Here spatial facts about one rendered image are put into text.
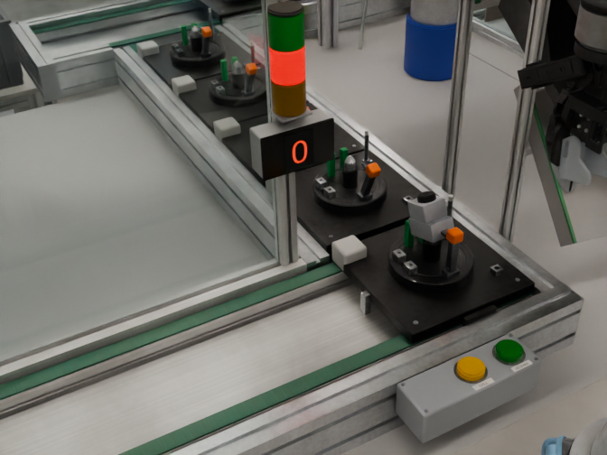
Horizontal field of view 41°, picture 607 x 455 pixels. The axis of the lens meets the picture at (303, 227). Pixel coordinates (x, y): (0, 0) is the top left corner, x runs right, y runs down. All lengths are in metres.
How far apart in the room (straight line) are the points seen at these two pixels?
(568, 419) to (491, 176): 0.68
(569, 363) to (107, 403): 0.73
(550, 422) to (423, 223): 0.36
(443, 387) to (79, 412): 0.53
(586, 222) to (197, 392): 0.70
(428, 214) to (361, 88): 0.92
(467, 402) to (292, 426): 0.25
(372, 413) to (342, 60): 1.33
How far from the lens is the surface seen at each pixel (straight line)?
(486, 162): 1.86
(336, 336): 1.30
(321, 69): 2.26
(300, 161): 1.21
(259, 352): 1.28
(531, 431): 1.28
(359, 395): 1.15
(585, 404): 1.33
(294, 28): 1.12
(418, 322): 1.25
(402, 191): 1.53
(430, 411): 1.14
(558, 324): 1.35
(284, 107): 1.16
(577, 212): 1.43
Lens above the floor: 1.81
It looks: 36 degrees down
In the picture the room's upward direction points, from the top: 2 degrees counter-clockwise
